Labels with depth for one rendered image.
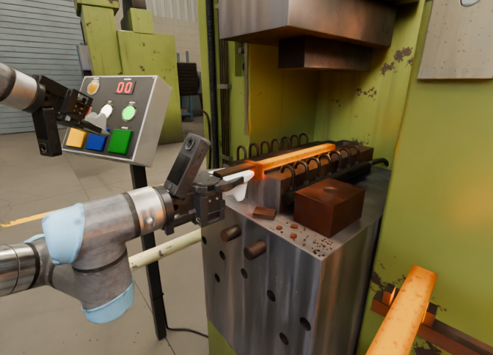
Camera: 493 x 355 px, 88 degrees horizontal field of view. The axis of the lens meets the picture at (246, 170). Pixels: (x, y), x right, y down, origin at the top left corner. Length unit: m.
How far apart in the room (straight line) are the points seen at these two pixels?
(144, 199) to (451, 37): 0.51
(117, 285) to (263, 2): 0.53
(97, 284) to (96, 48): 4.91
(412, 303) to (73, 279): 0.47
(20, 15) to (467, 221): 8.36
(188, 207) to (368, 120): 0.66
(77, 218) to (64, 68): 7.94
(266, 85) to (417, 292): 0.63
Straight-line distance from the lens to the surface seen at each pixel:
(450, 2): 0.52
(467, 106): 0.52
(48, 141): 0.74
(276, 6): 0.52
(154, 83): 0.88
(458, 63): 0.50
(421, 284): 0.44
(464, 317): 0.64
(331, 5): 0.60
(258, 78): 0.80
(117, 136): 0.89
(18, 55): 8.27
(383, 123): 0.92
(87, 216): 0.41
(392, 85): 0.91
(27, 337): 1.84
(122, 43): 5.19
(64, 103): 0.76
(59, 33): 8.37
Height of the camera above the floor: 1.18
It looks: 19 degrees down
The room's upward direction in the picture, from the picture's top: straight up
